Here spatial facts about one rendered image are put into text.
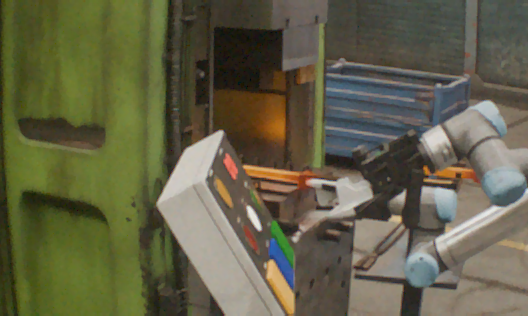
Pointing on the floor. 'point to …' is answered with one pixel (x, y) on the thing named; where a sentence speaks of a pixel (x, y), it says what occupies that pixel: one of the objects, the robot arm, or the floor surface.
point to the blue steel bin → (386, 104)
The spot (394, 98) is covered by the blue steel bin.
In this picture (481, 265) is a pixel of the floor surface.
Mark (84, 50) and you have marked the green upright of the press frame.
